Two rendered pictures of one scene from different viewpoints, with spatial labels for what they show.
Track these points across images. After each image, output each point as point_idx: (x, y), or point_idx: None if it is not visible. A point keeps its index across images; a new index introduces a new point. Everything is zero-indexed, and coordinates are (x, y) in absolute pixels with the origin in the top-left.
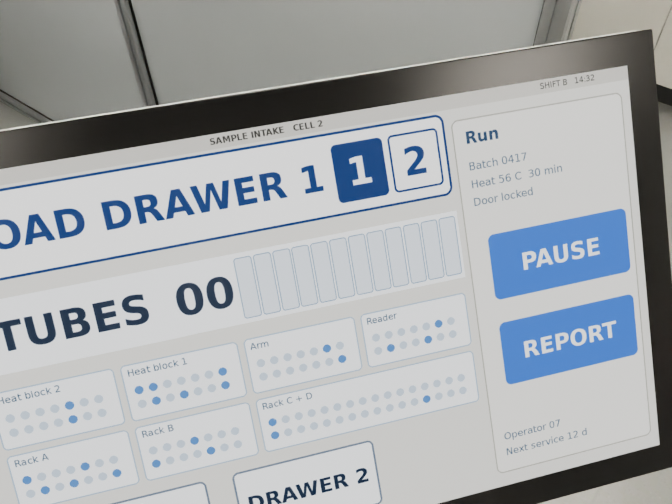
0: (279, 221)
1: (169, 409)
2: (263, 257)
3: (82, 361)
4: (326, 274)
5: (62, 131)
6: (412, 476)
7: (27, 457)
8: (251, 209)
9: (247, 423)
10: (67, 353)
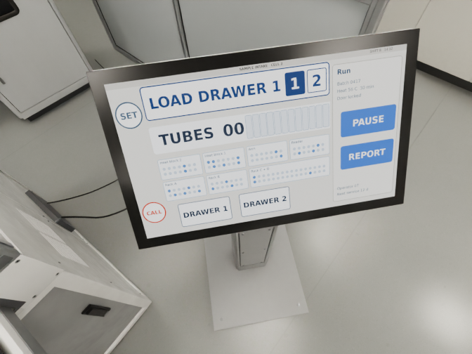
0: (263, 102)
1: (218, 170)
2: (256, 116)
3: (189, 150)
4: (278, 123)
5: (185, 62)
6: (302, 200)
7: (169, 182)
8: (253, 97)
9: (245, 177)
10: (184, 147)
